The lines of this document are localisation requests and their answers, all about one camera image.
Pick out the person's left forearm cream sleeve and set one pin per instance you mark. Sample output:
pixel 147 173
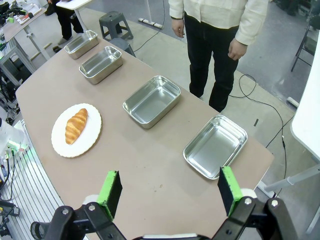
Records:
pixel 252 22

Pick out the person's right hand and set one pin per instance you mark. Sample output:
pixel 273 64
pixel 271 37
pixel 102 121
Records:
pixel 178 27

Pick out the person in cream shirt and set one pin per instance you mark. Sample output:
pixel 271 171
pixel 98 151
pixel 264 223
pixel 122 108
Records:
pixel 212 62

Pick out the golden croissant bread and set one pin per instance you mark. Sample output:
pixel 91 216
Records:
pixel 75 126

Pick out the black wristband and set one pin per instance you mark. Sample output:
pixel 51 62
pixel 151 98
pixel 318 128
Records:
pixel 176 17

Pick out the white side table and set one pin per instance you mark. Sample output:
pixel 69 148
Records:
pixel 72 3

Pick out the steel rectangular container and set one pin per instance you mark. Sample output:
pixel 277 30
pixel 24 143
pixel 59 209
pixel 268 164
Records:
pixel 215 150
pixel 152 105
pixel 80 43
pixel 100 66

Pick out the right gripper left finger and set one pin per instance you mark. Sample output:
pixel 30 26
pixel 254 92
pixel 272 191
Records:
pixel 110 192

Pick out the person's left hand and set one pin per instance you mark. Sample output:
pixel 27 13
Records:
pixel 237 51

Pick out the cluttered wooden top workbench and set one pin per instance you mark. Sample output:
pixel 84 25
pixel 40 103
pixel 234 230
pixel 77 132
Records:
pixel 15 30

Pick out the small black floor object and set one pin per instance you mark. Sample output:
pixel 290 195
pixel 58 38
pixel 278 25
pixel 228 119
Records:
pixel 256 123

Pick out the grey plastic stool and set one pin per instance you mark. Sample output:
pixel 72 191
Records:
pixel 112 18
pixel 122 43

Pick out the black chair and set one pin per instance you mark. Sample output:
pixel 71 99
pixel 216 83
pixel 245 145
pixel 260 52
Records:
pixel 313 46

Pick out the white box with green light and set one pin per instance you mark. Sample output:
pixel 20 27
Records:
pixel 12 135

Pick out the background person black trousers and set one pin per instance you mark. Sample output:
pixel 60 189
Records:
pixel 66 20

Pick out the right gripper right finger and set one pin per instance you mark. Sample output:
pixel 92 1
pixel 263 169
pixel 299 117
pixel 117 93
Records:
pixel 228 190

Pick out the person's right forearm cream sleeve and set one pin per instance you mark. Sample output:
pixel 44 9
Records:
pixel 176 8

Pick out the white ridged base plate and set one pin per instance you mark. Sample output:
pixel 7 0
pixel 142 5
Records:
pixel 30 180

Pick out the white scalloped plate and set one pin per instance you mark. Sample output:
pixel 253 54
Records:
pixel 90 135

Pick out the large white table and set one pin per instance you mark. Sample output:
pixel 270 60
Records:
pixel 307 130

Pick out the white power strip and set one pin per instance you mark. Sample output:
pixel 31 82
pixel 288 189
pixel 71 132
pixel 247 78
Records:
pixel 150 22

